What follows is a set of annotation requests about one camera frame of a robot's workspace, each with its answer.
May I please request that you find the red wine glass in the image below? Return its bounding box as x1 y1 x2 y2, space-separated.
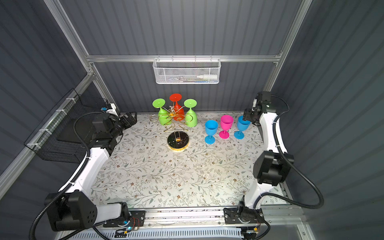
170 94 185 122

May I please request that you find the pink wine glass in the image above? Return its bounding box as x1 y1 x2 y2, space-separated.
219 115 234 139

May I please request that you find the white wire mesh basket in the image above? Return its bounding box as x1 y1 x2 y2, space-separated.
153 59 222 85

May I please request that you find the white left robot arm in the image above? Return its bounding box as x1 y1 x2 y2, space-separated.
43 112 137 232

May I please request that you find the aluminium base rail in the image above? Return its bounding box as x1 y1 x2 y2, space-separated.
59 205 301 240

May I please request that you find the gold wine glass rack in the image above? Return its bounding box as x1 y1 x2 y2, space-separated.
150 106 190 151

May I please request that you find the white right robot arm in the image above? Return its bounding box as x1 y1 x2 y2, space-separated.
238 91 294 223

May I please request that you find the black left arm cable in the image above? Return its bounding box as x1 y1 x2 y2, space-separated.
28 111 121 240

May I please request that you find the blue wine glass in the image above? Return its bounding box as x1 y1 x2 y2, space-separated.
234 116 251 140
205 120 219 145

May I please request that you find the black wire basket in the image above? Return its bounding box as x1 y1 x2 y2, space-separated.
24 89 109 164

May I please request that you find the white bottle in basket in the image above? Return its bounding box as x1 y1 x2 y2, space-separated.
197 75 219 81

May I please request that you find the green wine glass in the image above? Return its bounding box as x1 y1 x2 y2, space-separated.
153 99 172 126
184 99 198 128

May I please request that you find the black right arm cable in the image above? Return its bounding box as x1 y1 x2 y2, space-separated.
254 94 325 210

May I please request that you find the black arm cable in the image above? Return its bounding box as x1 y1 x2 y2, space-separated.
254 94 325 210
28 111 121 240

